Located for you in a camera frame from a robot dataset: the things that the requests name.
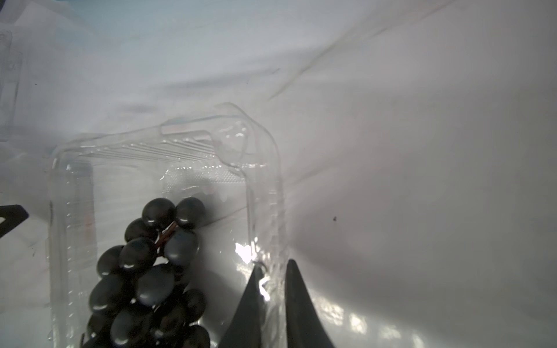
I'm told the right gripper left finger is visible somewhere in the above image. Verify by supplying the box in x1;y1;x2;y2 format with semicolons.
218;265;265;348

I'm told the black grape bunch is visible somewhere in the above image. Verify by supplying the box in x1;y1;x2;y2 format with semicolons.
80;197;211;347

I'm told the clear clamshell container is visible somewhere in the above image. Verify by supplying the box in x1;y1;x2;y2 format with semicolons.
49;103;287;347

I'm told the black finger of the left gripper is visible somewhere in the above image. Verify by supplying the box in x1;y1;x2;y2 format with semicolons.
0;204;29;238

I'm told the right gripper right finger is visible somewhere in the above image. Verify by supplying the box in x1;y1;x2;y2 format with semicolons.
285;259;334;348

